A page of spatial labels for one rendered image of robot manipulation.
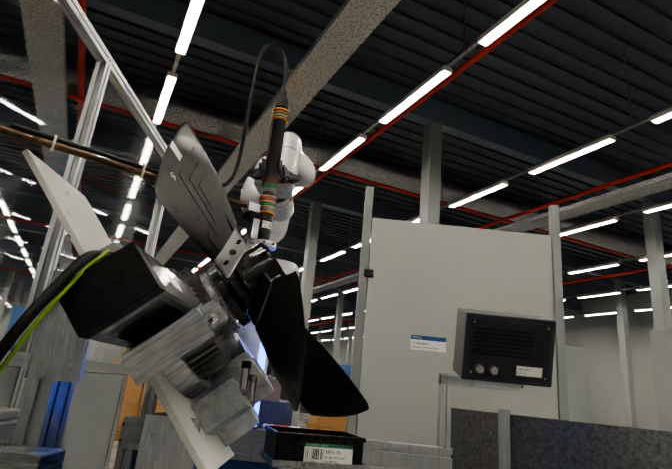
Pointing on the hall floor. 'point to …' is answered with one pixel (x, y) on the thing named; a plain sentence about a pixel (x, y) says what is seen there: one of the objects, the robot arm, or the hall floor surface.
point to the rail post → (123, 459)
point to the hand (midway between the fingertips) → (272, 167)
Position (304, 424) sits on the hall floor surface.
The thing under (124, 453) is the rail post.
